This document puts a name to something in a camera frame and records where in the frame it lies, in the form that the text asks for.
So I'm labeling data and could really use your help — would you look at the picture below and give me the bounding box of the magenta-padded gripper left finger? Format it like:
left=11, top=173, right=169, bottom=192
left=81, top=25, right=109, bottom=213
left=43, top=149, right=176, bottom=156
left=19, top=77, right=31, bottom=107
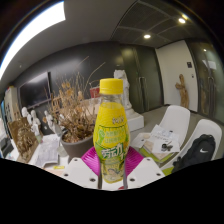
left=62, top=145, right=103, bottom=190

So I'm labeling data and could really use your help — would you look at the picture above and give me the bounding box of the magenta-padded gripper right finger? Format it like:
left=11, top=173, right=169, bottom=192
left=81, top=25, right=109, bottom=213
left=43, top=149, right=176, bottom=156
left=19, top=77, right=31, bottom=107
left=122, top=145, right=165, bottom=190

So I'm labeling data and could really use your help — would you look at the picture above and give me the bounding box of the yellow drink bottle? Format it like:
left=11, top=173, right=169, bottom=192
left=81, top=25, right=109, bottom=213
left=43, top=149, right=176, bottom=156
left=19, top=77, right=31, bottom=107
left=92, top=78, right=131, bottom=184

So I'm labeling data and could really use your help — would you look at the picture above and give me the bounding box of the light wooden drawing board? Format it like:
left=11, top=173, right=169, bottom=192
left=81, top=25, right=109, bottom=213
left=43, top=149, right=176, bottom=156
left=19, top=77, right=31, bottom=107
left=41, top=163, right=69, bottom=178

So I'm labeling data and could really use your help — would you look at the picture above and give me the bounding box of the grey pot with dried plant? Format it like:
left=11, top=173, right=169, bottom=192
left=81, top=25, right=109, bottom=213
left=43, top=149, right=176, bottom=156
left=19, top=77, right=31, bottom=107
left=42, top=56, right=108, bottom=160

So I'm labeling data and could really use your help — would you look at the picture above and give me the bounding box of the clear plastic container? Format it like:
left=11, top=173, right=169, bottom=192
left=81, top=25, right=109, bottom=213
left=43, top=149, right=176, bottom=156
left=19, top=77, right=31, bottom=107
left=34, top=133, right=63, bottom=168

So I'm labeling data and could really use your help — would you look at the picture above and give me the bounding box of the stack of papers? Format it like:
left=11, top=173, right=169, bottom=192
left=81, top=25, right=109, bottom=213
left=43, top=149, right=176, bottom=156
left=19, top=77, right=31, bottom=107
left=139, top=124, right=181, bottom=158

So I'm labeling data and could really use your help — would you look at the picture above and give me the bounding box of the black backpack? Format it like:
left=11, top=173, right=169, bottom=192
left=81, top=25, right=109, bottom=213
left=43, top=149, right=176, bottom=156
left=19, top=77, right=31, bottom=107
left=171, top=133, right=217, bottom=174

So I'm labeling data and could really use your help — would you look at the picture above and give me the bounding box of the white chair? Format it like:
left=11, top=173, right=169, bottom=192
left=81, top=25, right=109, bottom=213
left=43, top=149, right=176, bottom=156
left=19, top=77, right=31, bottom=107
left=131, top=104, right=191, bottom=164
left=159, top=118, right=223, bottom=176

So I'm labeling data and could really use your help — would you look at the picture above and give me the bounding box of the white figurines group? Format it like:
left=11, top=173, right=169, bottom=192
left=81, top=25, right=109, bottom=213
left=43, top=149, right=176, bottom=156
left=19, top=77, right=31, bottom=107
left=21, top=106, right=54, bottom=136

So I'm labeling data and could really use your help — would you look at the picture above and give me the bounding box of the white stone statue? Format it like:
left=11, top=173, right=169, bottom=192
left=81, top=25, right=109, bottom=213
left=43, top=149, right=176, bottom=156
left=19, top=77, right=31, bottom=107
left=113, top=69, right=145, bottom=133

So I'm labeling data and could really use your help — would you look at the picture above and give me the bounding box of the wooden figure sculpture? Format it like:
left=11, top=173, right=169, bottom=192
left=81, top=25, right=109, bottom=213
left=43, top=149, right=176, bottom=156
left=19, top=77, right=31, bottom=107
left=175, top=73, right=190, bottom=109

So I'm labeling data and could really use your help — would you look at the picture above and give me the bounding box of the white cabinet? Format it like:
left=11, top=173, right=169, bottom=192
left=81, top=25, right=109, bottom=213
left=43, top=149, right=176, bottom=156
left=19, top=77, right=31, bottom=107
left=3, top=86, right=21, bottom=126

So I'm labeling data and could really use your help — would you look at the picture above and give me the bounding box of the black wall screen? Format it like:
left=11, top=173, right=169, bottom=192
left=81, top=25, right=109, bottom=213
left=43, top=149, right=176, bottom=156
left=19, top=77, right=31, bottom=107
left=18, top=71, right=53, bottom=109

